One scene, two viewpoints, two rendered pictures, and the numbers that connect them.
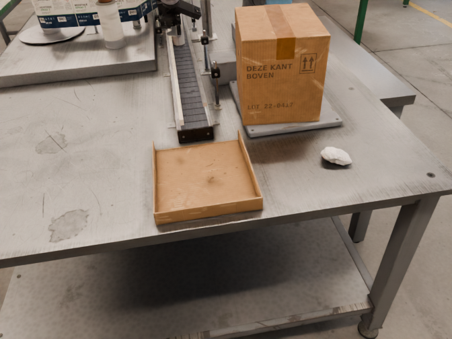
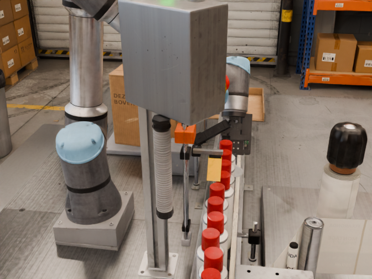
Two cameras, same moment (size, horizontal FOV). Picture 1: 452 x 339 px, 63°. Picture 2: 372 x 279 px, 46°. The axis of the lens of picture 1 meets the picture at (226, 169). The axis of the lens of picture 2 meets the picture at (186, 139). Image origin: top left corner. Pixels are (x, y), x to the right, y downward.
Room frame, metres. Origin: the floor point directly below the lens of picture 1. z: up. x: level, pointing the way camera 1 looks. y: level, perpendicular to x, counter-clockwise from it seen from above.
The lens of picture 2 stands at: (2.58, 0.34, 1.60)
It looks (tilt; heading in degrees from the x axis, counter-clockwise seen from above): 27 degrees down; 195
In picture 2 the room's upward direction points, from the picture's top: straight up
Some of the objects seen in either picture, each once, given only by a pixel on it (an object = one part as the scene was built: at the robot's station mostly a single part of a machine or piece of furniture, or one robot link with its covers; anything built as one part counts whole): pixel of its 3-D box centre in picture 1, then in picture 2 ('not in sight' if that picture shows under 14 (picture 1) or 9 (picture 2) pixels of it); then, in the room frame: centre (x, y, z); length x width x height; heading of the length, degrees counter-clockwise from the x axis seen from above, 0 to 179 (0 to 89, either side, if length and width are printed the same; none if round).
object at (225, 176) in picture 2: not in sight; (221, 211); (1.76, 0.19, 0.98); 0.05 x 0.05 x 0.20
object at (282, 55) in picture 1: (276, 62); (156, 98); (1.12, -0.18, 0.99); 0.30 x 0.24 x 0.27; 0
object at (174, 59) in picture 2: not in sight; (174, 55); (1.87, 0.12, 1.38); 0.17 x 0.10 x 0.19; 62
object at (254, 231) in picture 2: (159, 33); (253, 241); (1.73, 0.27, 0.89); 0.03 x 0.03 x 0.12; 7
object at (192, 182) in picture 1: (202, 171); (234, 102); (0.76, 0.06, 0.85); 0.30 x 0.26 x 0.04; 7
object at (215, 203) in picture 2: not in sight; (214, 239); (1.86, 0.20, 0.98); 0.05 x 0.05 x 0.20
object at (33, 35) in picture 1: (52, 32); not in sight; (1.85, 0.81, 0.89); 0.31 x 0.31 x 0.01
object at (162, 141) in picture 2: not in sight; (163, 169); (1.92, 0.11, 1.18); 0.04 x 0.04 x 0.21
